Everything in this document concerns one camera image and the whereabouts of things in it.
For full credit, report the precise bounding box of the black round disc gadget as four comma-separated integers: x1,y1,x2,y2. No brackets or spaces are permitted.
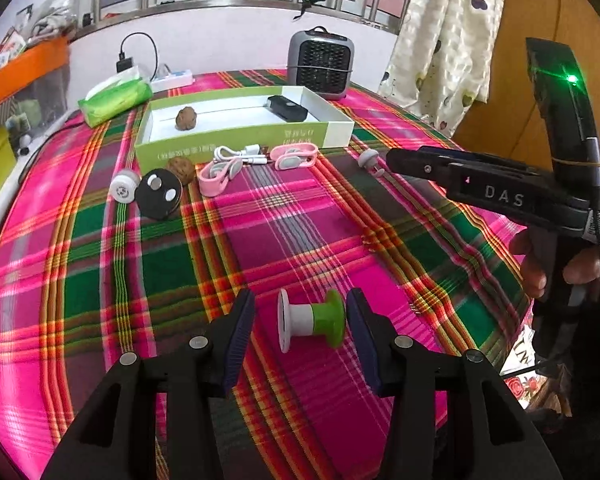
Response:
135,168,183,221

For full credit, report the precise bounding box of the white power strip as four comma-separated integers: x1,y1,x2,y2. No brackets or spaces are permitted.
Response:
150,64,195,93

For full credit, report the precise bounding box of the brown walnut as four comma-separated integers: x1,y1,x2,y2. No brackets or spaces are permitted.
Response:
166,156,196,188
175,106,197,131

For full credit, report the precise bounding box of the orange bin lid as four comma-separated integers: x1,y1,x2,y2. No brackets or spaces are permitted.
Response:
0,37,69,104

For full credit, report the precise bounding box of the floral curtain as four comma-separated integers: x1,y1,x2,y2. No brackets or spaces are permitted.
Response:
379,0,505,138

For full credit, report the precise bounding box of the green tissue pack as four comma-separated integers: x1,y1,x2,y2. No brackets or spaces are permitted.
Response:
78,66,152,128

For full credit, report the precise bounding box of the white usb cable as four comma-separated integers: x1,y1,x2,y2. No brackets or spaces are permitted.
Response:
212,143,272,166

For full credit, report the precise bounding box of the green white spool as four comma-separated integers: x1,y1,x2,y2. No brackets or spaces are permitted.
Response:
277,288,346,353

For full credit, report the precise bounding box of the clear plastic storage bin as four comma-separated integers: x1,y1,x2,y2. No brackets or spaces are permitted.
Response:
0,66,69,148

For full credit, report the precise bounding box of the black charger with cable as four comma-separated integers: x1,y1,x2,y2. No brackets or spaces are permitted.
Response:
116,32,159,81

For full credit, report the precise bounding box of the green white cardboard box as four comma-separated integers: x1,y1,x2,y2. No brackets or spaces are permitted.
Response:
135,86,354,174

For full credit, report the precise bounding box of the pink cable clip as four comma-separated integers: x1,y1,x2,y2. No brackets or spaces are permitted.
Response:
197,157,242,198
268,142,320,171

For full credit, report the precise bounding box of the black rectangular device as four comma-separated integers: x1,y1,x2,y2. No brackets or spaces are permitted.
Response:
265,94,308,122

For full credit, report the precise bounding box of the white mushroom knob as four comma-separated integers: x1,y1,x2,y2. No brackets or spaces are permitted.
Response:
358,148,385,178

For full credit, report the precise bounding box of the grey mini heater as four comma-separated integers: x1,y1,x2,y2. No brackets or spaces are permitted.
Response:
287,26,354,100

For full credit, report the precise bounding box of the wooden wardrobe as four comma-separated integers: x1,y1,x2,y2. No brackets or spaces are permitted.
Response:
453,0,600,169

